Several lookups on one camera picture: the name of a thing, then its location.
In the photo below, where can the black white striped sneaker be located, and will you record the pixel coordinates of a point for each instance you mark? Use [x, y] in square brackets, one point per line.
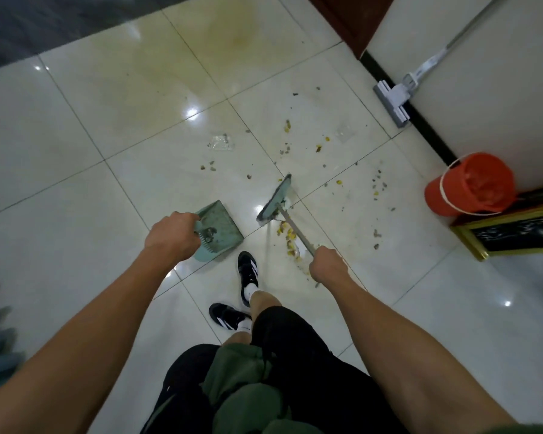
[248, 274]
[226, 315]

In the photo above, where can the scattered food debris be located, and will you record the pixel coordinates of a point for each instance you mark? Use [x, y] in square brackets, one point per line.
[298, 176]

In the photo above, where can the gold framed dark board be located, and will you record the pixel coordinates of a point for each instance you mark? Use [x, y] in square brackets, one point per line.
[511, 232]

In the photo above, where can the orange plastic bucket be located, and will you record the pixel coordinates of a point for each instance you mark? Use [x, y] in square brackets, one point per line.
[473, 184]

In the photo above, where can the black shorts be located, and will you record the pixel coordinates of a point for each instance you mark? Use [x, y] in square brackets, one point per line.
[307, 370]

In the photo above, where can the person's right forearm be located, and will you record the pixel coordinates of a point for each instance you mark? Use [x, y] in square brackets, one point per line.
[411, 352]

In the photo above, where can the grey flat mop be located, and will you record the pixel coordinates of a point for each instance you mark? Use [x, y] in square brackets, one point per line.
[416, 74]

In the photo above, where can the clear plastic wrapper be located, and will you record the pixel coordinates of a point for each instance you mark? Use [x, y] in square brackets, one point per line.
[345, 133]
[221, 141]

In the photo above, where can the green plastic dustpan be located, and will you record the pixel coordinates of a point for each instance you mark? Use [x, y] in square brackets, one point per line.
[217, 230]

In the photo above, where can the person's left forearm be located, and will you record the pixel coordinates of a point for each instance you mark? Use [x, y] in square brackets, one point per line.
[79, 341]

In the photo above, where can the white sock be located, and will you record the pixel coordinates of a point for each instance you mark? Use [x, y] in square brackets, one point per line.
[245, 326]
[252, 292]

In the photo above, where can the person's right hand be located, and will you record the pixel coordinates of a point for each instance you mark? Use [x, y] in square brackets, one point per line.
[328, 265]

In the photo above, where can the dark grey floor mat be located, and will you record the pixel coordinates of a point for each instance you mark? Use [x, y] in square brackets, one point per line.
[49, 22]

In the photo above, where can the dark red wooden door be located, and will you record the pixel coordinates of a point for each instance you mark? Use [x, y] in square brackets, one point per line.
[350, 17]

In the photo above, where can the green shirt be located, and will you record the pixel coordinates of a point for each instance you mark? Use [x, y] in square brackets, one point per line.
[246, 388]

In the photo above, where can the person's left hand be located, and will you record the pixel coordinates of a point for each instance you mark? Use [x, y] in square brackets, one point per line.
[172, 237]

